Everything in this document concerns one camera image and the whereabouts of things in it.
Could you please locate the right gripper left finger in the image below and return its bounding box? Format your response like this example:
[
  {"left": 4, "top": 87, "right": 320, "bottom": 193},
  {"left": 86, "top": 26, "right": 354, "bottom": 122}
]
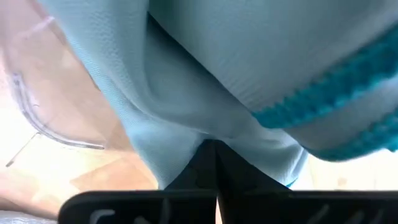
[{"left": 164, "top": 139, "right": 217, "bottom": 191}]

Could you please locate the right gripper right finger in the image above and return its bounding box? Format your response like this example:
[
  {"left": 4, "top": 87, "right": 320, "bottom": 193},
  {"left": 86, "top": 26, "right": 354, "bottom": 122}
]
[{"left": 216, "top": 139, "right": 290, "bottom": 191}]

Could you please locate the light blue microfiber towel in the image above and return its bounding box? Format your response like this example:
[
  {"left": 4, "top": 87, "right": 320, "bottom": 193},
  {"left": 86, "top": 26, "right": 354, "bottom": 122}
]
[{"left": 37, "top": 0, "right": 398, "bottom": 190}]

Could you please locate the grey waffle microfiber towel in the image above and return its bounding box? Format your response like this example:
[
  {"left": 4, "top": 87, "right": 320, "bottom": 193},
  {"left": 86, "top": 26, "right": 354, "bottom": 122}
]
[{"left": 0, "top": 210, "right": 60, "bottom": 224}]

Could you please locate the clear plastic bin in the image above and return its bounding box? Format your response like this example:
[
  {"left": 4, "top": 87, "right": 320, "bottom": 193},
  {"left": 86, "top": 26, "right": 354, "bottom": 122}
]
[{"left": 0, "top": 0, "right": 137, "bottom": 169}]

